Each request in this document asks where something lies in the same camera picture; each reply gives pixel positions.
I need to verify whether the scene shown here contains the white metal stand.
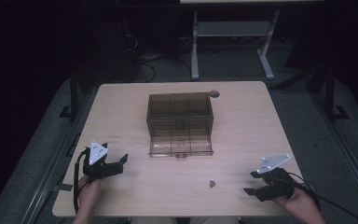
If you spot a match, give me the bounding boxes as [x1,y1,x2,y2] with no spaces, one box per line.
[190,8,282,82]

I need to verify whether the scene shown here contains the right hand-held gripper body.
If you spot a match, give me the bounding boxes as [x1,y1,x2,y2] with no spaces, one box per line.
[255,153,295,203]

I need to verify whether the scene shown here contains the black metal post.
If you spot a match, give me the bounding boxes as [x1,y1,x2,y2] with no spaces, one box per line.
[59,66,80,122]
[323,63,351,123]

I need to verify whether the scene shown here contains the transparent brown plastic storage box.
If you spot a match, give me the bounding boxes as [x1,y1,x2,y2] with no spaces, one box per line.
[145,91,214,159]

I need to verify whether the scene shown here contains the black floor cables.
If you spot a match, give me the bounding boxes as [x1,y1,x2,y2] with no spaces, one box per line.
[136,52,194,84]

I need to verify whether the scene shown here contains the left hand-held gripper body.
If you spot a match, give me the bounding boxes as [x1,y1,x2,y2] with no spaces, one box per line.
[82,140,125,182]

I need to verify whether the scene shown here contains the left hand-held gripper cable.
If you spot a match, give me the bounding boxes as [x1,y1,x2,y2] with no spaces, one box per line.
[72,148,90,215]

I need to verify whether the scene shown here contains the person's right hand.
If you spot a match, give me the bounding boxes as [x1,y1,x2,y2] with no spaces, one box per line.
[272,186,320,216]

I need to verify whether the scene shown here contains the hand-held gripper cable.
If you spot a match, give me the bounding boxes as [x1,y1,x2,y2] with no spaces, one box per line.
[287,171,358,224]
[72,148,90,215]

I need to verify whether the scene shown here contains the right hand-held gripper cable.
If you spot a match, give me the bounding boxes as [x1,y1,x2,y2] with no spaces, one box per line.
[287,171,358,224]

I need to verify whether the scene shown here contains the person's left hand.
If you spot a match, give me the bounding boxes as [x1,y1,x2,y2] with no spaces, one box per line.
[77,175,104,209]

